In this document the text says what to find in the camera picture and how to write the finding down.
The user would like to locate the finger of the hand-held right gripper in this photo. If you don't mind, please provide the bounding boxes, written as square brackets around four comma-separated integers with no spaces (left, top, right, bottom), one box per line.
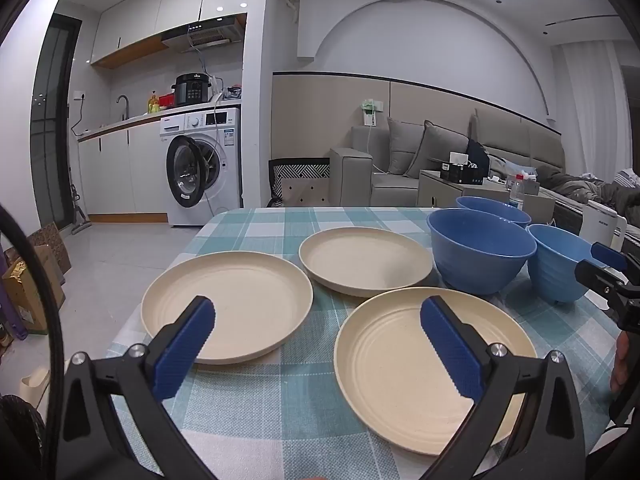
[591,242,640,283]
[575,259,632,311]

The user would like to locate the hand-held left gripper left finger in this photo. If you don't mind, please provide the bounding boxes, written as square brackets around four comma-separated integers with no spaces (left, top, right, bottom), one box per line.
[59,296,217,480]

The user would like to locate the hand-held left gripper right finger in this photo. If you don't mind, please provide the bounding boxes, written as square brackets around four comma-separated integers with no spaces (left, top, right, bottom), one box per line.
[417,296,586,480]

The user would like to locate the light blue bowl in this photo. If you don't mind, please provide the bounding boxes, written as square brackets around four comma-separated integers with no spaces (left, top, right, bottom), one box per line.
[526,224,608,306]

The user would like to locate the cream round plate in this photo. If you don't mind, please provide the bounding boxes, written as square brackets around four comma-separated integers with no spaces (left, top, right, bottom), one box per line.
[299,227,434,297]
[141,251,314,365]
[334,287,543,456]

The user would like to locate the large dark blue bowl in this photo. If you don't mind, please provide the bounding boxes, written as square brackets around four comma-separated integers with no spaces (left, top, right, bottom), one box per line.
[426,208,537,295]

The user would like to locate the person's right hand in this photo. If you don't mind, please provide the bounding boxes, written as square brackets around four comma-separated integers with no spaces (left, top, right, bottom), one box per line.
[610,332,633,397]

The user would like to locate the white electric kettle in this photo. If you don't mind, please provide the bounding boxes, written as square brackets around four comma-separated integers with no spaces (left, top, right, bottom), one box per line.
[580,200,628,251]

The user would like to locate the dark grey blanket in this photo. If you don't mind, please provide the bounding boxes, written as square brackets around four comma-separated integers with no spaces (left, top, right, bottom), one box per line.
[550,167,640,211]

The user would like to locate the clear water bottle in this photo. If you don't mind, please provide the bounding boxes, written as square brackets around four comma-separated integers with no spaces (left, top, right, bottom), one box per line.
[507,174,526,210]

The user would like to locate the teal checked tablecloth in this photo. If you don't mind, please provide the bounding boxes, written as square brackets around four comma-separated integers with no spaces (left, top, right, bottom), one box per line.
[106,206,626,480]

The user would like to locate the white curtain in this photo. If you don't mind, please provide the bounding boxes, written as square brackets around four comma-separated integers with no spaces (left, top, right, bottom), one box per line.
[550,42,626,181]

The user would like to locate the grey side cabinet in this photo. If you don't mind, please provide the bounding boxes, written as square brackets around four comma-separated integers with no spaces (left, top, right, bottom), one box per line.
[417,170,556,221]

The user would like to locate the black jacket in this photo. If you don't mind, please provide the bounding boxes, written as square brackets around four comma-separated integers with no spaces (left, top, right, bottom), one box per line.
[465,139,491,181]

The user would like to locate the brown patterned box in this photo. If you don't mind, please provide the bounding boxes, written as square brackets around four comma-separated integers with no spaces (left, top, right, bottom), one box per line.
[30,222,71,276]

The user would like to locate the black box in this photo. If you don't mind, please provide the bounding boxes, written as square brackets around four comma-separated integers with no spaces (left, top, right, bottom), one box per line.
[440,161,483,184]

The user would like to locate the upright floor cleaner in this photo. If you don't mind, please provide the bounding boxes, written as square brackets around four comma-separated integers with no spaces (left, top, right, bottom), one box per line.
[67,185,93,233]

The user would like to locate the yellow cardboard box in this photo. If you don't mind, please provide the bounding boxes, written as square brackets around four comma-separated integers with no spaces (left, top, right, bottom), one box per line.
[2,245,66,333]

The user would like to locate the white kitchen base cabinet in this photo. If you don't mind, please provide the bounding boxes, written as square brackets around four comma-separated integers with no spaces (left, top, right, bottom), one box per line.
[77,120,168,223]

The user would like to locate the grey sofa cushion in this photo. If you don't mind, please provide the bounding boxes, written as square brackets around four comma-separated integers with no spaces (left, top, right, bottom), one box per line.
[405,120,471,179]
[386,117,426,177]

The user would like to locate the patterned black white cushion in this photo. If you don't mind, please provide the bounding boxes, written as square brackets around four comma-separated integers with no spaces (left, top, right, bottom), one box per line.
[267,157,332,208]

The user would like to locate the grey sofa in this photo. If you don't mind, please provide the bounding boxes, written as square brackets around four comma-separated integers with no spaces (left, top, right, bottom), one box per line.
[329,110,566,207]

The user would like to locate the white washing machine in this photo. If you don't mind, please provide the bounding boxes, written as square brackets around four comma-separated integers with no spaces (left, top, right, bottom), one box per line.
[160,107,242,227]

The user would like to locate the black pressure cooker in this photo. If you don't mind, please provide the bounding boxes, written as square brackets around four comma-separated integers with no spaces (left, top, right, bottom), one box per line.
[171,73,211,107]

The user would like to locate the dark glass door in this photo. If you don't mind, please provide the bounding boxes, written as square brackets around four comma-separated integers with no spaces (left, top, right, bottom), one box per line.
[30,12,83,231]

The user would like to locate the kitchen range hood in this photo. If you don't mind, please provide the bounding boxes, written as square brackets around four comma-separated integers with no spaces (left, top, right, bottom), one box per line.
[161,17,246,53]

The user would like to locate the black cable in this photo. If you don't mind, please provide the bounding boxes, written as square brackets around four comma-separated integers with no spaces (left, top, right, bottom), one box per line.
[0,204,68,396]

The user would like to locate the green wall charger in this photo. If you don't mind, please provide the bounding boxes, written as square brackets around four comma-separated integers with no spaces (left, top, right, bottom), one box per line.
[360,101,383,128]

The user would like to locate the white wall cabinets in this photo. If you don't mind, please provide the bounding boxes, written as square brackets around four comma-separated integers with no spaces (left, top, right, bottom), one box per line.
[90,0,248,66]

